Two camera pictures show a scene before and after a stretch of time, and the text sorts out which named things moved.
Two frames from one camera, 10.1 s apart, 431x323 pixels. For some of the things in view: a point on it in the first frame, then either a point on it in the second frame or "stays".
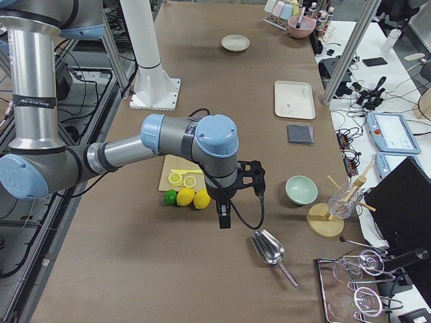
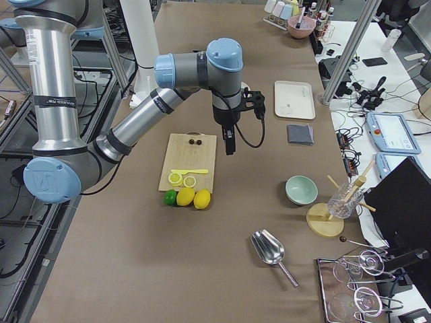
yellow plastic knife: (184, 171) stays
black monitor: (399, 205) stays
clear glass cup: (340, 208) stays
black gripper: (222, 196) to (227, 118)
